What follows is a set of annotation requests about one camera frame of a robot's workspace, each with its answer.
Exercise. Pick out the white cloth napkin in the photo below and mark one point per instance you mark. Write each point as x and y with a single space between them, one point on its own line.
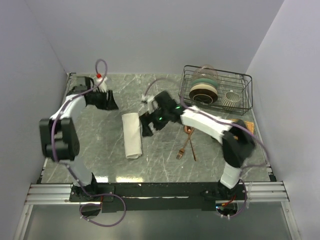
132 135

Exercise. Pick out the woven bamboo tray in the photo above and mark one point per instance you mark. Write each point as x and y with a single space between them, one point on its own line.
249 124

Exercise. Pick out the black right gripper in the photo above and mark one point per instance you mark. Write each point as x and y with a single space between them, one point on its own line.
147 118

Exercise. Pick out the cream white plate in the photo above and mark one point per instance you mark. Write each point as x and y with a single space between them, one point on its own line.
204 86

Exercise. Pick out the rose gold fork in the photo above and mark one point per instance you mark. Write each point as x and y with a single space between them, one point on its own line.
182 150

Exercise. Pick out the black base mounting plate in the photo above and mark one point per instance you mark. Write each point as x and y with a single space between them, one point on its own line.
156 196

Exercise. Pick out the teal green plate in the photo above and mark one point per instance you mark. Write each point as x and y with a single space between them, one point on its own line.
205 81

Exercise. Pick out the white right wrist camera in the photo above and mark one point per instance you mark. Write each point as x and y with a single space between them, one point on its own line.
151 103

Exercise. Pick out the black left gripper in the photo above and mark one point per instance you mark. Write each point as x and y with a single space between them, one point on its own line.
108 104

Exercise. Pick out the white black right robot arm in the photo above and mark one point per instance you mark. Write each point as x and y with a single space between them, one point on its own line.
236 140

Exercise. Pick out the rose gold spoon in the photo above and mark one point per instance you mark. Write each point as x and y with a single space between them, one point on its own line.
192 147

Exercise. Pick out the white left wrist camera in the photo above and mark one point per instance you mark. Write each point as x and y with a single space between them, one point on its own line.
100 83

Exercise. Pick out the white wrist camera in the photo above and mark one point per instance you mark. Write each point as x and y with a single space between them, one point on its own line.
100 83
151 103

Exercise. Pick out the aluminium frame rail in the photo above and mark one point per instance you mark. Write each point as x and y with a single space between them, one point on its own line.
56 194

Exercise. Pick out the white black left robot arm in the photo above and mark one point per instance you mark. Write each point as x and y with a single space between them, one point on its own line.
59 139

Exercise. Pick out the dark brown glossy bowl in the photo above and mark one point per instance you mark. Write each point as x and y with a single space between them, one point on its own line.
205 96

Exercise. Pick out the dark wire dish rack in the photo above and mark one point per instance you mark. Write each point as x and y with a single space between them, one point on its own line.
239 83

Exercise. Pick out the grey ribbed cup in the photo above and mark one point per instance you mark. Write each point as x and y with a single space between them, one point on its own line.
230 101

